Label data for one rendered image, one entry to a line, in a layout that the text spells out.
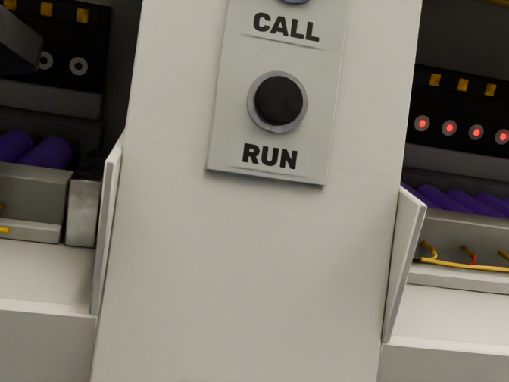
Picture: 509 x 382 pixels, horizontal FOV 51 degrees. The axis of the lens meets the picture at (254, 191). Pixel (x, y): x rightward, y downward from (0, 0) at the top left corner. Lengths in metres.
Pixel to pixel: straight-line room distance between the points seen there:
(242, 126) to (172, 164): 0.03
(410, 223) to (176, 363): 0.09
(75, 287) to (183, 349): 0.04
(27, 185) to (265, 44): 0.11
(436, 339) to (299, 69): 0.11
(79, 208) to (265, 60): 0.09
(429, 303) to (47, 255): 0.15
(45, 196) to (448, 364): 0.16
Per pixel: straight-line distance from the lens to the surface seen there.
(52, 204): 0.23
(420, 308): 0.23
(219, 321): 0.18
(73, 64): 0.36
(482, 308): 0.25
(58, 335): 0.18
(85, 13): 0.35
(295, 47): 0.18
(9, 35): 0.20
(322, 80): 0.18
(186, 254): 0.17
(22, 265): 0.21
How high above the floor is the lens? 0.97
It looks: 2 degrees up
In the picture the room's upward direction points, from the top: 7 degrees clockwise
